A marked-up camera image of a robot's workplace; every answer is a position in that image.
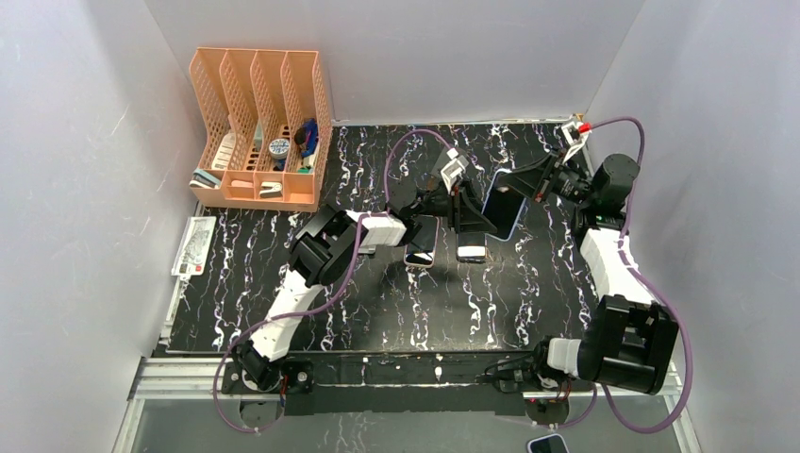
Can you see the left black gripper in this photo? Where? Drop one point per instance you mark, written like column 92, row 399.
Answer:
column 464, row 209

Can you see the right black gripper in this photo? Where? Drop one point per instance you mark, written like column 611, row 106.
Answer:
column 534, row 177

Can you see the clear case phone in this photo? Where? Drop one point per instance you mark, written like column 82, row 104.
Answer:
column 471, row 247

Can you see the blue case phone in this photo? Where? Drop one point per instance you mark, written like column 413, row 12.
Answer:
column 503, row 209

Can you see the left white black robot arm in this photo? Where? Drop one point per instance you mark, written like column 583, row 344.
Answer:
column 327, row 248

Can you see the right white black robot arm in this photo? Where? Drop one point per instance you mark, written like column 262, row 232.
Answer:
column 630, row 340

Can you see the white case phone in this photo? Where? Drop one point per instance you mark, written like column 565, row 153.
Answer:
column 420, row 252

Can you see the phone at bottom edge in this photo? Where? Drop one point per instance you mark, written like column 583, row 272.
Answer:
column 551, row 443

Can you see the blue black item in organizer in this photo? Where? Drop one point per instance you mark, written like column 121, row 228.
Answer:
column 306, row 137

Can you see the white stapler in organizer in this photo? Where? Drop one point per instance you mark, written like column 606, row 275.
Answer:
column 270, row 189

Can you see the round blue white tin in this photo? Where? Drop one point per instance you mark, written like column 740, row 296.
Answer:
column 279, row 148

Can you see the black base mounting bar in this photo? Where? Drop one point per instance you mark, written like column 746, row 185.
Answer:
column 503, row 383

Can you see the orange plastic file organizer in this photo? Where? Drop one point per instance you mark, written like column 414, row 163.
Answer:
column 247, row 98

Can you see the teal white eraser block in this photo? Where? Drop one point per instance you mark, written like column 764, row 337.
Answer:
column 203, row 179

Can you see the white printed packet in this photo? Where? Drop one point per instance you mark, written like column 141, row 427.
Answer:
column 192, row 254

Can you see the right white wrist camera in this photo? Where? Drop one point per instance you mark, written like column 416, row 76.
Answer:
column 575, row 133

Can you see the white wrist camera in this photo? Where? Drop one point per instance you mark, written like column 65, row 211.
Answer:
column 575, row 133
column 454, row 167

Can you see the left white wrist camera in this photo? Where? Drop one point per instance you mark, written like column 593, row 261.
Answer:
column 454, row 167

